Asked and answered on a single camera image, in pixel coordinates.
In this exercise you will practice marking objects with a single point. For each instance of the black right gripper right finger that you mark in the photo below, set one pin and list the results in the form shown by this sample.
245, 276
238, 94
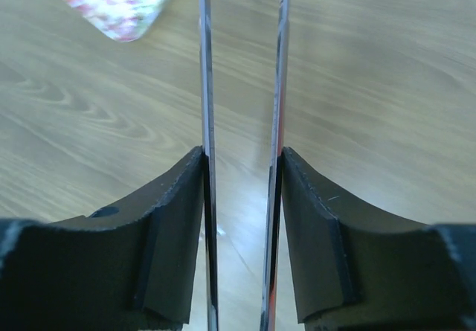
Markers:
358, 267

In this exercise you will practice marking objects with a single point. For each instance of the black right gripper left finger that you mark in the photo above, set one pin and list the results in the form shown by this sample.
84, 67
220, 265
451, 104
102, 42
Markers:
128, 266

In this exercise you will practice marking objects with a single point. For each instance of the metal tongs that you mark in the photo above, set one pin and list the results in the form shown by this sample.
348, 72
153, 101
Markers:
269, 289

